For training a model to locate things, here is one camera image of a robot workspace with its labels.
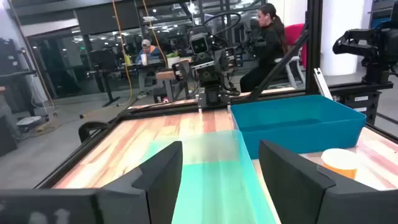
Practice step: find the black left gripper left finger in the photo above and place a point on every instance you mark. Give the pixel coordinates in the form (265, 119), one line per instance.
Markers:
(161, 186)

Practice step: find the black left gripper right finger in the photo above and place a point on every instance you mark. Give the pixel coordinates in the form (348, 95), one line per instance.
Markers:
(295, 186)

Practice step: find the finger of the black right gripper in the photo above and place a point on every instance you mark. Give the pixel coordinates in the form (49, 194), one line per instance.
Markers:
(231, 57)
(180, 71)

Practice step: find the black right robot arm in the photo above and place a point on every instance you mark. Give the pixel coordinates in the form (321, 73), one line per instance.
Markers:
(214, 91)

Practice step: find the black neighbouring robot arm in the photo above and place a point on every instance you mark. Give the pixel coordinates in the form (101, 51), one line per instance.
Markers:
(376, 46)

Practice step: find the orange medicine bottle white cap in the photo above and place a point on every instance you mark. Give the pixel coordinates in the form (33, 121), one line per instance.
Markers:
(340, 160)

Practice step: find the blue plastic bin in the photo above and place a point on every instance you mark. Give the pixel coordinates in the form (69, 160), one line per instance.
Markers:
(298, 133)

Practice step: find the translucent green plastic bin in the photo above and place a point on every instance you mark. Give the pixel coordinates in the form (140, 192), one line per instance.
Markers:
(217, 193)

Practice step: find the green plant white pot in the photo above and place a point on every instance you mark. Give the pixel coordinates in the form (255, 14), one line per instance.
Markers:
(172, 60)

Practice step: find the wooden top side table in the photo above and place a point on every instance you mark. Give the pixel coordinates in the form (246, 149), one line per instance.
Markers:
(164, 75)

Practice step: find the white paper cup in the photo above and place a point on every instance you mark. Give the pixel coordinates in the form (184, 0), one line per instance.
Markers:
(144, 59)

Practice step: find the person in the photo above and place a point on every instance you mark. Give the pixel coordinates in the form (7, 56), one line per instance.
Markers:
(270, 46)
(146, 51)

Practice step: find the green drink bottle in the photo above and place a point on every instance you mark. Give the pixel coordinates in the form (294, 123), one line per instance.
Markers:
(127, 60)

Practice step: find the red chair white legs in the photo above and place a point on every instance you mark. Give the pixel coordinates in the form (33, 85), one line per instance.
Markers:
(293, 32)

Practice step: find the black office desk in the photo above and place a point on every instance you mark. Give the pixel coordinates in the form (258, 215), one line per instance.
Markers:
(107, 84)

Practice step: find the black computer monitor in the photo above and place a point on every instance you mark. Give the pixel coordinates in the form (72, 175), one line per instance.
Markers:
(102, 59)

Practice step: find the white flat bar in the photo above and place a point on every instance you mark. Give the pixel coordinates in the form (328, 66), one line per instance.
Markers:
(321, 82)

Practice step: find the black box with labels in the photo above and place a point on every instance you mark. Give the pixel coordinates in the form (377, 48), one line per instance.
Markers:
(348, 104)

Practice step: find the white flat floor device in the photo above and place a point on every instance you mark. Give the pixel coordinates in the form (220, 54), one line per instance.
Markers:
(28, 120)

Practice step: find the black workstation rack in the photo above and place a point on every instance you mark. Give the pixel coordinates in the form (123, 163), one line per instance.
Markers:
(12, 56)

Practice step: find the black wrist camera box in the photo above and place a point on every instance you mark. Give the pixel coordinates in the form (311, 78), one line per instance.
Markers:
(199, 45)

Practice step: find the black diagonal frame brace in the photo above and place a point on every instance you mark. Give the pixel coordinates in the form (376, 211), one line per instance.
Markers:
(273, 73)

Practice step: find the black upright frame post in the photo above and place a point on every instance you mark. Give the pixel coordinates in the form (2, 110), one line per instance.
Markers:
(314, 46)

